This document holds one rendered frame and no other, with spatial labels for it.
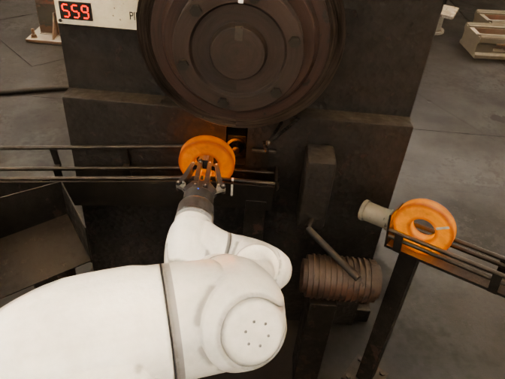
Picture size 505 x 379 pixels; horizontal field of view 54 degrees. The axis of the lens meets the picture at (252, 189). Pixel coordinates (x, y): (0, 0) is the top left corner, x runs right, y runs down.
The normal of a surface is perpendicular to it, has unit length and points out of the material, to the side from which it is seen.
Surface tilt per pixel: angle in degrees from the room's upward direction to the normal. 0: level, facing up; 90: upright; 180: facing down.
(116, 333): 39
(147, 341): 51
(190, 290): 13
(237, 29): 90
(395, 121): 0
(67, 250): 5
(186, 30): 90
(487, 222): 0
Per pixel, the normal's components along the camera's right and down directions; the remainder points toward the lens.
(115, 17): -0.05, 0.61
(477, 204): 0.07, -0.79
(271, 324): 0.33, 0.04
